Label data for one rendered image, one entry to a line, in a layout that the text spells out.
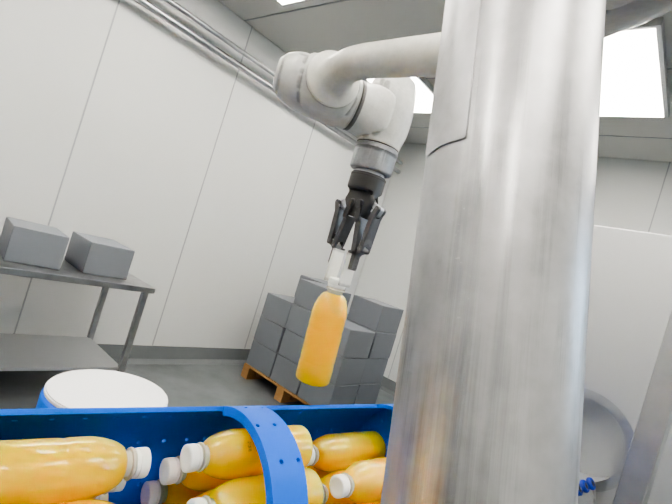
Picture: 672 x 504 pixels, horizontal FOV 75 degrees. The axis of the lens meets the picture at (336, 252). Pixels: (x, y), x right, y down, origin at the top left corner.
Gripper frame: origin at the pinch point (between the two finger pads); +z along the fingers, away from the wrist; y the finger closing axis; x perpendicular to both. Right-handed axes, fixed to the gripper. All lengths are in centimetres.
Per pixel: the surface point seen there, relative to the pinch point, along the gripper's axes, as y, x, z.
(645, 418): -42, -79, 15
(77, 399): 38, 31, 46
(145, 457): -11.3, 35.1, 30.9
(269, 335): 293, -207, 100
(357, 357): 200, -241, 85
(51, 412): -4, 46, 28
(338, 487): -16.0, -0.1, 37.7
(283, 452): -17.8, 17.1, 28.4
